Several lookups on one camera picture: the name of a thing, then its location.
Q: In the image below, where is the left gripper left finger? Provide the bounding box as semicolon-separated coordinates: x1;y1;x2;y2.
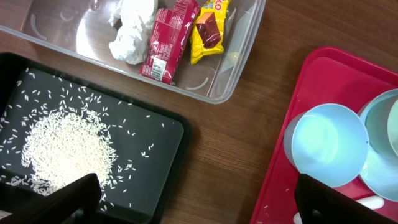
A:
1;173;101;224

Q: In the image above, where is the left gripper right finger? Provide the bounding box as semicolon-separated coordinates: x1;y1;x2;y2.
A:
294;174;397;224

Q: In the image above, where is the white rice pile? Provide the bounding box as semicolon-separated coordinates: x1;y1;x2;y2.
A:
0;67;165;212

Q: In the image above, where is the light blue bowl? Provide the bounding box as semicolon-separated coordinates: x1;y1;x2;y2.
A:
283;103;369;187

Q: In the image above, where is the light blue plate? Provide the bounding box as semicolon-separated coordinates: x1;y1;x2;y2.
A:
359;89;397;202

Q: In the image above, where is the mint green bowl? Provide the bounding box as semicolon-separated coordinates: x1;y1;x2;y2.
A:
387;100;398;154

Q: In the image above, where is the white napkin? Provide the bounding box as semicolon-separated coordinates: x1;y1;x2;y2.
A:
108;0;158;65

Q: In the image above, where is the yellow snack wrapper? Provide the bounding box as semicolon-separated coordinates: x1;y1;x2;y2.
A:
190;0;231;65

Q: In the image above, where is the red snack wrapper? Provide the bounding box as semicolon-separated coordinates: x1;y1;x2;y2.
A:
140;0;200;85

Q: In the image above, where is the black plastic tray bin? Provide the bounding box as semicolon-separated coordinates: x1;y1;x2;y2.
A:
1;53;192;223

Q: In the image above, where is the red serving tray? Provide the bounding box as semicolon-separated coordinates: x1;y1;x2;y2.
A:
250;47;397;223

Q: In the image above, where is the clear plastic bin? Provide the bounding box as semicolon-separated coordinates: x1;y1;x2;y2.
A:
1;0;266;104

